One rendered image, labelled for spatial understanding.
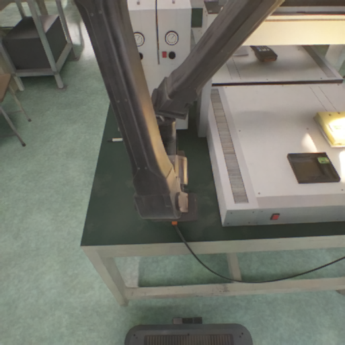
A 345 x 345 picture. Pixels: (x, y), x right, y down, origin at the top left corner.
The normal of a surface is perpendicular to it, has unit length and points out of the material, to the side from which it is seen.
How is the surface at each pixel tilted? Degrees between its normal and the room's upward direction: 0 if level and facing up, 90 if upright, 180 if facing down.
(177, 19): 90
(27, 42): 90
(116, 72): 72
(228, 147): 0
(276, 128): 0
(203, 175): 0
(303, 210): 90
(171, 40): 90
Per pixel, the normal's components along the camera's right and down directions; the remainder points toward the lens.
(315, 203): -0.01, -0.65
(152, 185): -0.24, 0.51
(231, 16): -0.89, -0.02
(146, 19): 0.04, 0.76
